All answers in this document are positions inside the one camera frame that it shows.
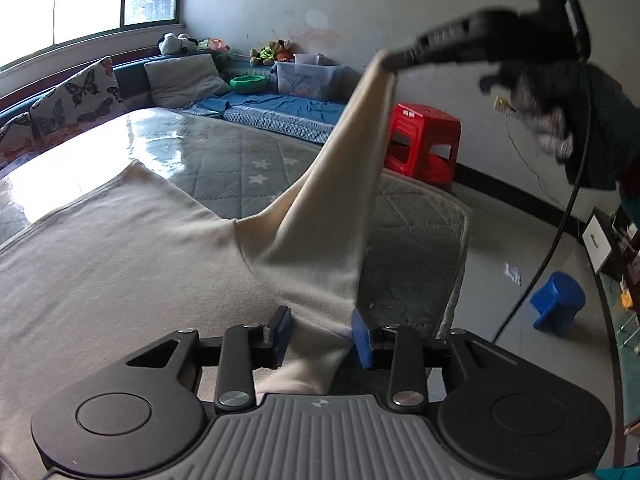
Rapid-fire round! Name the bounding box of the grey quilted star mat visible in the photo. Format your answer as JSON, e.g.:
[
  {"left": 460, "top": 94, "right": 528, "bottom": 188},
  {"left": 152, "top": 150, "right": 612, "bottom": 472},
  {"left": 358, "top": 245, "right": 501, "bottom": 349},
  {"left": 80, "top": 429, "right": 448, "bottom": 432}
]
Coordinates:
[{"left": 0, "top": 107, "right": 475, "bottom": 343}]

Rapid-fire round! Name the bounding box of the heap of plush toys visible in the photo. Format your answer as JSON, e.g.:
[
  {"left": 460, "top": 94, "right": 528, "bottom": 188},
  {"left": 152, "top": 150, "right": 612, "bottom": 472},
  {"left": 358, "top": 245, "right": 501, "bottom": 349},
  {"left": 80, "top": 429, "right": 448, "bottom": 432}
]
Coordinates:
[{"left": 249, "top": 39, "right": 296, "bottom": 66}]

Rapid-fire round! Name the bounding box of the beige cloth garment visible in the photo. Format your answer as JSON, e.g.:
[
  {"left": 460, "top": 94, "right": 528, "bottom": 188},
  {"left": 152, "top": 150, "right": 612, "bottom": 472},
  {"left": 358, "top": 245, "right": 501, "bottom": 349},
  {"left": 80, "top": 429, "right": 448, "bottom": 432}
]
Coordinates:
[{"left": 0, "top": 49, "right": 401, "bottom": 480}]

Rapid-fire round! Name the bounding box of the dark shelf unit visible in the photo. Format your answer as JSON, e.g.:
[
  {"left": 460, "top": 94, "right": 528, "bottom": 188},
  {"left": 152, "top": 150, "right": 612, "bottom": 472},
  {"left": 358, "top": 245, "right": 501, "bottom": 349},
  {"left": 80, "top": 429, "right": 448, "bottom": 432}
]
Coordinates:
[{"left": 592, "top": 195, "right": 640, "bottom": 433}]

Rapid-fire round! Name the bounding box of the clear plastic storage box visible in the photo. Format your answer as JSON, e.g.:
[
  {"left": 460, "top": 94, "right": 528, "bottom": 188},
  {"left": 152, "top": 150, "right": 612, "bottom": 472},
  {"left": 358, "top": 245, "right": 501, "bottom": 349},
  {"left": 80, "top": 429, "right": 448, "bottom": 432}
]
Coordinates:
[{"left": 274, "top": 61, "right": 347, "bottom": 102}]

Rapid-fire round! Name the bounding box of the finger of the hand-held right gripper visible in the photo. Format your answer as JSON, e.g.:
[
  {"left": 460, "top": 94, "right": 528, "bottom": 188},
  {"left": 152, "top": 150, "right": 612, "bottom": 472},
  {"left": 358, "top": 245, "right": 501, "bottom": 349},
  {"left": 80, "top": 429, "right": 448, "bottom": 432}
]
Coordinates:
[{"left": 382, "top": 8, "right": 506, "bottom": 71}]

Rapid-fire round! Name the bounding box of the person's right hand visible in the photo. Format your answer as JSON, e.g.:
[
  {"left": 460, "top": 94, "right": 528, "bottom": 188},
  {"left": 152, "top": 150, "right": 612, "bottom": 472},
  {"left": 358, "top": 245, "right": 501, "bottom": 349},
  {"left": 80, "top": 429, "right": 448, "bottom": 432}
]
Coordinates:
[{"left": 479, "top": 57, "right": 576, "bottom": 163}]

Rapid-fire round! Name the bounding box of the person's right forearm dark sleeve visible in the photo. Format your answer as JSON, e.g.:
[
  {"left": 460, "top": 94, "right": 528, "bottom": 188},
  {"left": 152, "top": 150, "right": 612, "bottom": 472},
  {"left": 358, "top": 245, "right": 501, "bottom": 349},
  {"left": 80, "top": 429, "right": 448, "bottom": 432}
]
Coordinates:
[{"left": 562, "top": 60, "right": 635, "bottom": 192}]

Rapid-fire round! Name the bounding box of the blue plastic stool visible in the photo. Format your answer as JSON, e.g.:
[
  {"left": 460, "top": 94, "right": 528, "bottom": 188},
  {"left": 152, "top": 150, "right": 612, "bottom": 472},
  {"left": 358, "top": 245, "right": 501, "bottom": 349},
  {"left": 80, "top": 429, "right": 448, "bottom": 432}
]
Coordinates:
[{"left": 530, "top": 271, "right": 587, "bottom": 337}]

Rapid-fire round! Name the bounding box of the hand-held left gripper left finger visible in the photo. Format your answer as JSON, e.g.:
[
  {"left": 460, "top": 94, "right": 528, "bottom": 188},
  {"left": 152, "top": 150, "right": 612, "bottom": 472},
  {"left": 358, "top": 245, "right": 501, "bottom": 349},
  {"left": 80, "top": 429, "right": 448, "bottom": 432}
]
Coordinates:
[{"left": 125, "top": 306, "right": 293, "bottom": 413}]

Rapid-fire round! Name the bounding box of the panda plush toy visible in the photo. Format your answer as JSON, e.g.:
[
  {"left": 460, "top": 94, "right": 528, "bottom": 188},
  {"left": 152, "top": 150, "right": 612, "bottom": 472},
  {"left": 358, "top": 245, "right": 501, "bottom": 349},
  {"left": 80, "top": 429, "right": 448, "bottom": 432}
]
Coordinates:
[{"left": 158, "top": 33, "right": 199, "bottom": 56}]

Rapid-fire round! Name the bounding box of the red plastic stool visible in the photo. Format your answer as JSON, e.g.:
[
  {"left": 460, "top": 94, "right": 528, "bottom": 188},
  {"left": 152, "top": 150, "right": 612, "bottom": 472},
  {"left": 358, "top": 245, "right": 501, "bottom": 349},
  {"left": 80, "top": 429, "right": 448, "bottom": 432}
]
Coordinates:
[{"left": 384, "top": 103, "right": 462, "bottom": 186}]

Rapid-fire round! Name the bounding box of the blue patterned mattress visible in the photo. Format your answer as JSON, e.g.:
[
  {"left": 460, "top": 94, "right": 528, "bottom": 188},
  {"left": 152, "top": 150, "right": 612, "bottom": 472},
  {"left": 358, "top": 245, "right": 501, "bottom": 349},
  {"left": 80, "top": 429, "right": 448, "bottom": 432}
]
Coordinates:
[{"left": 187, "top": 87, "right": 351, "bottom": 146}]

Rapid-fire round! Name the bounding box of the white framed card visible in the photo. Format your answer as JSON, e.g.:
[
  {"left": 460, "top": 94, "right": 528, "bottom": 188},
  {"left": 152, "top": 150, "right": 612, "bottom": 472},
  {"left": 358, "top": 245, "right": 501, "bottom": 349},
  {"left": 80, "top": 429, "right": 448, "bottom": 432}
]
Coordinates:
[{"left": 582, "top": 212, "right": 614, "bottom": 275}]

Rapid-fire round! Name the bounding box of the butterfly print cushion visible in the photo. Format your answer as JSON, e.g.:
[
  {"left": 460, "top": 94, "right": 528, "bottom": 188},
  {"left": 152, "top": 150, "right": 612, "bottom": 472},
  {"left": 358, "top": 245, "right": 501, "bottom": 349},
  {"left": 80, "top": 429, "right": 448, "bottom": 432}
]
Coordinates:
[{"left": 0, "top": 56, "right": 126, "bottom": 166}]

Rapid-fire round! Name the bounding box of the green plastic basin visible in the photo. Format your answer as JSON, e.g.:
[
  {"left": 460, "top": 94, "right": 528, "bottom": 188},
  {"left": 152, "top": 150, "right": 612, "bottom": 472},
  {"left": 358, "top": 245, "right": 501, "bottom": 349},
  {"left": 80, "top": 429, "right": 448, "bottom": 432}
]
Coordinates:
[{"left": 229, "top": 74, "right": 269, "bottom": 94}]

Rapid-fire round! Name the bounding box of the grey pillow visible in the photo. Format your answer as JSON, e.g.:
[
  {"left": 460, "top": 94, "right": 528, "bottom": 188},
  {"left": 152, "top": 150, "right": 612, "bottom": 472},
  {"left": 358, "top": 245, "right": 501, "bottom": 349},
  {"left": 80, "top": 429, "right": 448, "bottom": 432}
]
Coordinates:
[{"left": 144, "top": 53, "right": 232, "bottom": 109}]

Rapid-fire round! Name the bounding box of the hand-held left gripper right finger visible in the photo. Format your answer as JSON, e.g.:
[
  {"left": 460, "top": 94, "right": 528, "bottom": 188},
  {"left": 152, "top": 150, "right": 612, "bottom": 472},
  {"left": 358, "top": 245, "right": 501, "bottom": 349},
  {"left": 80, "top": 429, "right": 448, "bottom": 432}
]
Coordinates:
[{"left": 351, "top": 308, "right": 519, "bottom": 409}]

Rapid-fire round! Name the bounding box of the black cable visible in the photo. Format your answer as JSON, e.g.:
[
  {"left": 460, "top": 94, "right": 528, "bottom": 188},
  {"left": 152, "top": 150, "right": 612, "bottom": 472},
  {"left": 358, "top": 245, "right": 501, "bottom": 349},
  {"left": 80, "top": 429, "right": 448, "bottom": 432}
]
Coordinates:
[{"left": 491, "top": 0, "right": 594, "bottom": 346}]

